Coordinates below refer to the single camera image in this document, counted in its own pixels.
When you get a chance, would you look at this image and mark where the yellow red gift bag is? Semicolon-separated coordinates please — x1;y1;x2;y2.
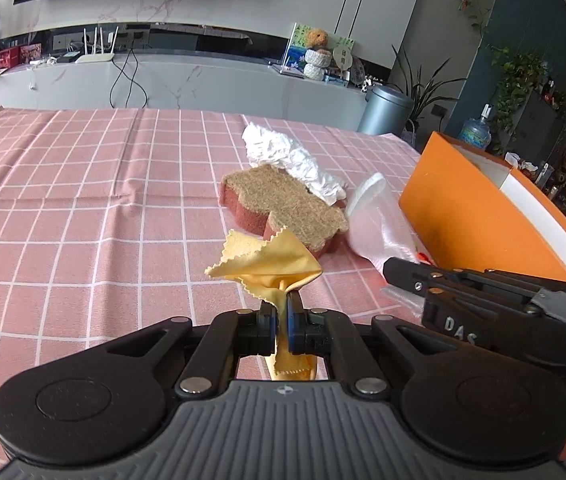
505;152;544;176

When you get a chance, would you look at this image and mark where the red box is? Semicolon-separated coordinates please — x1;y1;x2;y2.
0;45;22;70
18;42;43;65

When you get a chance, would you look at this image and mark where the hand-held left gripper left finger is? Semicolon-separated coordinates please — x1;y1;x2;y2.
97;300;280;399

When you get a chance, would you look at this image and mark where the grey cabinet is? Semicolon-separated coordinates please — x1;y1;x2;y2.
517;90;564;161

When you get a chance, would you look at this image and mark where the white router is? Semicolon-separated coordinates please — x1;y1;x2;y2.
74;23;117;65

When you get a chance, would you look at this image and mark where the white marble television console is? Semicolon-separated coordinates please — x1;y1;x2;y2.
0;52;389;136

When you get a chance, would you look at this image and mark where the black cable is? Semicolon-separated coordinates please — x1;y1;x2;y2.
108;49;149;110

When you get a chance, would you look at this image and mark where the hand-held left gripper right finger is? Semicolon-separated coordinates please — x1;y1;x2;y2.
285;292;465;399

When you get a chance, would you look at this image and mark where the green blue painting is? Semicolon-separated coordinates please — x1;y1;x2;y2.
282;22;357;79

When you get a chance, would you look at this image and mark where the pink checked tablecloth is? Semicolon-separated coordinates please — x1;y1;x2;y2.
0;105;464;408

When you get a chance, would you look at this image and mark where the trailing vine plant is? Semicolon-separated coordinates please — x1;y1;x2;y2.
490;44;566;151

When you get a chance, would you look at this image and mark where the white tissue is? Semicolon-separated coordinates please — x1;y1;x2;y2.
241;122;349;206

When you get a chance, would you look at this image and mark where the orange cardboard box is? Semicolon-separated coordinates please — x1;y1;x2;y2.
397;130;566;297

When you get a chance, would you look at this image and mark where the brown teddy bear plush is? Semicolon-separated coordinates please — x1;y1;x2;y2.
305;27;329;51

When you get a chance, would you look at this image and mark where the clear plastic bag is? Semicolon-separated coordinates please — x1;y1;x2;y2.
345;172;426;319

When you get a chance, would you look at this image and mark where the long-leaf potted plant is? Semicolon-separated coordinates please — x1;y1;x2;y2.
390;44;469;144

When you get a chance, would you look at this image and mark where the grey round bin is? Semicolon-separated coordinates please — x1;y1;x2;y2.
357;84;415;137

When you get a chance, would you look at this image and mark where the silver laptop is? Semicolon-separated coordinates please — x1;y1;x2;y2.
267;59;307;77

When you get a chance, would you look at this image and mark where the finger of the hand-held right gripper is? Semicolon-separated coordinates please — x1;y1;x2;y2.
384;257;566;302
383;266;540;312

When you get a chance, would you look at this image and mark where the yellow cloth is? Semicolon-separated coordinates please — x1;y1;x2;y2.
204;227;324;384

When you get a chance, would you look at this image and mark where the round fan ornament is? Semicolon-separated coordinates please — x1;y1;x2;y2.
331;42;355;74

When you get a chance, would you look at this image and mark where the blue water bottle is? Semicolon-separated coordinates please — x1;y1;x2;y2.
457;103;493;150

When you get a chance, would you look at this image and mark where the brown scouring sponge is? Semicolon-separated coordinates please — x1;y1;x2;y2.
218;163;349;256

